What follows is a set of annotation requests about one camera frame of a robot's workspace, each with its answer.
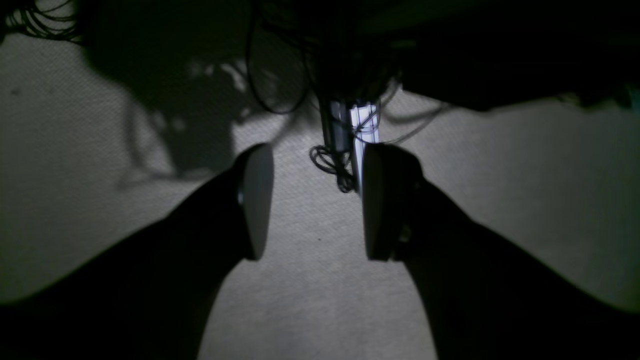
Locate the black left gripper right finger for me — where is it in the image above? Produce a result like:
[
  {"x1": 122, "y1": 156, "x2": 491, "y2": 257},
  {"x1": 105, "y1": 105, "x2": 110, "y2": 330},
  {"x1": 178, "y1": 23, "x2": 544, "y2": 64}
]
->
[{"x1": 361, "y1": 143, "x2": 640, "y2": 360}]

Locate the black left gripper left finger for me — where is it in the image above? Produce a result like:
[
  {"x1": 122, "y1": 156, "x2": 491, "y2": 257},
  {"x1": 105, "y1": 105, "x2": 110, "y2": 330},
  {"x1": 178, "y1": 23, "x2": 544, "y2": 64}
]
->
[{"x1": 1, "y1": 143, "x2": 275, "y2": 360}]

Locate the aluminium frame post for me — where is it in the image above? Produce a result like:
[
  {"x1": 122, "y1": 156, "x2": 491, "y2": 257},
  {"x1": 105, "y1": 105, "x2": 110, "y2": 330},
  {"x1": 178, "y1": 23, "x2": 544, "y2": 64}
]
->
[{"x1": 326, "y1": 101, "x2": 381, "y2": 193}]

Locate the black cable bundle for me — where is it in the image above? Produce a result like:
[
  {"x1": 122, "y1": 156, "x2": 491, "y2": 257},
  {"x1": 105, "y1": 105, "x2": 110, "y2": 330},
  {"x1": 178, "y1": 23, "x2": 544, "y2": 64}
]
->
[{"x1": 245, "y1": 10, "x2": 451, "y2": 194}]

